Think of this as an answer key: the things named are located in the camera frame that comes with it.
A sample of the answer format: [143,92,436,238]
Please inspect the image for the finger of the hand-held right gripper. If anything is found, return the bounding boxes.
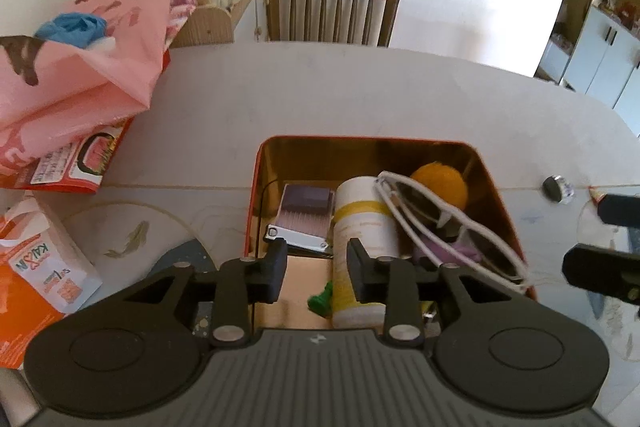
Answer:
[562,242,640,306]
[597,193,640,228]

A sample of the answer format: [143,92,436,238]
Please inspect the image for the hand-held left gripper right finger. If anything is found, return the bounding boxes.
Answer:
[347,237,521,349]

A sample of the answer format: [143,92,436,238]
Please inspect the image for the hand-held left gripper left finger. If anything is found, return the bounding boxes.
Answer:
[125,237,289,349]

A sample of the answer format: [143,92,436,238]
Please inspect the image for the round chrome tin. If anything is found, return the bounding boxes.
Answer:
[577,198,640,361]

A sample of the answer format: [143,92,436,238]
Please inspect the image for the small green toy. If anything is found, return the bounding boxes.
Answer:
[307,281,334,319]

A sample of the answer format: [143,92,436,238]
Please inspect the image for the white sunglasses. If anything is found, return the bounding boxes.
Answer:
[374,170,534,294]

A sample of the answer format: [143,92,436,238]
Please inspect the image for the red box with gold inside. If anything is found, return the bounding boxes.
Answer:
[242,135,539,329]

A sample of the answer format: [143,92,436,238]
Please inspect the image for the metal nail clipper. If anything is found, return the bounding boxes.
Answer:
[263,224,334,258]

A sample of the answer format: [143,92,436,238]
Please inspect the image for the white plastic bottle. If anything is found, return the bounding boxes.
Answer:
[332,176,402,329]

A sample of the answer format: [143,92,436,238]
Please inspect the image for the small metal bottle cap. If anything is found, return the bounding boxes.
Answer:
[542,175,576,206]

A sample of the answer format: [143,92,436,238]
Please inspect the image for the orange ball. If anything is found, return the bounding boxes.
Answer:
[409,161,469,213]

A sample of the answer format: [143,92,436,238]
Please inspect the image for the white cupboard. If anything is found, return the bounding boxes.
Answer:
[533,0,640,124]

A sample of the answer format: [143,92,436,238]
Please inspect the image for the orange and white packet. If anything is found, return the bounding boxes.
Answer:
[0,196,104,371]

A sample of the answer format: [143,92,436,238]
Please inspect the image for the wooden sideboard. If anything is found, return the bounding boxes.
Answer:
[169,0,271,49]

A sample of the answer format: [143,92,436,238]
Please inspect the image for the pink plastic bag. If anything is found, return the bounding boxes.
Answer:
[0,0,174,178]

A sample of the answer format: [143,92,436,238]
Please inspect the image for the blue cloth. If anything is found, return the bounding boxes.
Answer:
[34,12,116,51]

